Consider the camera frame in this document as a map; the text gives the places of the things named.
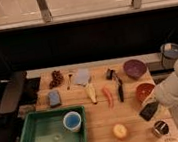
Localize black eraser block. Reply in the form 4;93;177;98
139;101;159;121

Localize blue plastic cup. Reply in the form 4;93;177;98
63;111;82;133

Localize light blue cloth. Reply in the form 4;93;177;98
74;68;90;86

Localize yellow banana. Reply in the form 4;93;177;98
85;83;97;104

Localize small wooden spoon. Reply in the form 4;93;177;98
67;73;73;90

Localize small black clip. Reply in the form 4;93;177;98
105;69;113;80

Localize red chili pepper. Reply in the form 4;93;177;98
102;87;114;108

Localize bunch of dark grapes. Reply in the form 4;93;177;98
49;70;64;89

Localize blue sponge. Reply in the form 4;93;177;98
48;91;61;108

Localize purple bowl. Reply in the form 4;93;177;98
123;59;147;79

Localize orange fruit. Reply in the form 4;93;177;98
113;124;128;139

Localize green plastic tray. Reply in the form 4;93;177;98
20;106;88;142

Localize blue bowl on stand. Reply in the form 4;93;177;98
160;42;178;60

